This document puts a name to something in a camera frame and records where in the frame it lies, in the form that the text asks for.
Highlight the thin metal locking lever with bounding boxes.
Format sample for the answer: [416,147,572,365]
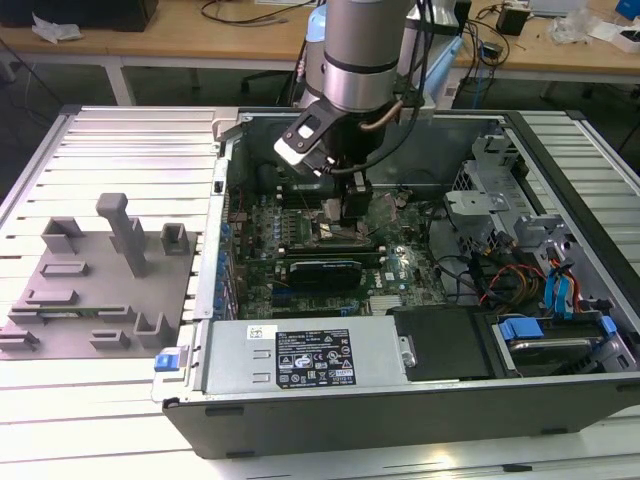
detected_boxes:
[293,183,314,215]

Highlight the metal socket cover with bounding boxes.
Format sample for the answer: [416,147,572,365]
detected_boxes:
[372,192,402,235]

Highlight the CPU socket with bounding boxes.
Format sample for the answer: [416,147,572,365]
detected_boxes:
[309,214,370,247]

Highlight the black graphics card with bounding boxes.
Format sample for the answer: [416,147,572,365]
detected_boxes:
[285,257,365,292]

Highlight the green motherboard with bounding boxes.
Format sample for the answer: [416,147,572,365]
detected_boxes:
[227,189,449,321]

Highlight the grey metal drive cage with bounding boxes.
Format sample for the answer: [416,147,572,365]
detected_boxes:
[442,130,581,281]

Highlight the silver chipset heatsink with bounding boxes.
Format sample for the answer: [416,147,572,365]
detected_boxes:
[369,294,401,317]

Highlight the small black box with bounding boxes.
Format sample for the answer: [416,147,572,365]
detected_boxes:
[496,5,530,36]

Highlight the wooden desk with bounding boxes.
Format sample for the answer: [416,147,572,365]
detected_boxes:
[452,0,640,99]
[0,0,314,106]

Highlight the black plastic shroud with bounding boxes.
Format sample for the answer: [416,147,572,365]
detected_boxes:
[387,305,496,382]

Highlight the grey power supply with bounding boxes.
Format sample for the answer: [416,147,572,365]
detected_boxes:
[202,319,416,395]

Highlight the clear plastic bag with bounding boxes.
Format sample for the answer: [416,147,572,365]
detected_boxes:
[547,8,604,46]

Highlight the grey flat device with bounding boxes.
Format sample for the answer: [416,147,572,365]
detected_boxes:
[528,0,587,14]

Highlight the grey parts rack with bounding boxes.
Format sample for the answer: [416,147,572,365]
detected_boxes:
[0,192,204,360]

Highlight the black PC case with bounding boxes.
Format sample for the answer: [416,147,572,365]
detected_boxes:
[149,107,640,460]

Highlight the hard disk in blue carrier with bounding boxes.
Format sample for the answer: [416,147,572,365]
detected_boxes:
[492,313,619,377]

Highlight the large black box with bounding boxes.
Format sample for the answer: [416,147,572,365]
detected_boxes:
[0,0,160,32]

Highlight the green RAM stick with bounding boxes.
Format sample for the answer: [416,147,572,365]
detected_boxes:
[37,308,109,319]

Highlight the crumpled white paper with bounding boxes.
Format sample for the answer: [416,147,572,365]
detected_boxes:
[31,12,84,42]

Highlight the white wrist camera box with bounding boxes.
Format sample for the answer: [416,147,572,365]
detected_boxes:
[273,105,346,177]

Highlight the black camera cable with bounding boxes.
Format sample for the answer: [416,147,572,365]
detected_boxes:
[329,0,436,175]

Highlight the blue network cable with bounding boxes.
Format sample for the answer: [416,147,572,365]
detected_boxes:
[473,62,490,109]

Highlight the black sleeved cable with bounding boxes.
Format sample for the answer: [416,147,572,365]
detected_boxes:
[467,234,506,307]

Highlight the red yellow wire bundle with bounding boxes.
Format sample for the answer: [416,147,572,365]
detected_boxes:
[479,263,547,307]

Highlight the blue flat data wire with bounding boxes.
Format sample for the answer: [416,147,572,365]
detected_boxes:
[559,275,580,322]
[543,272,564,320]

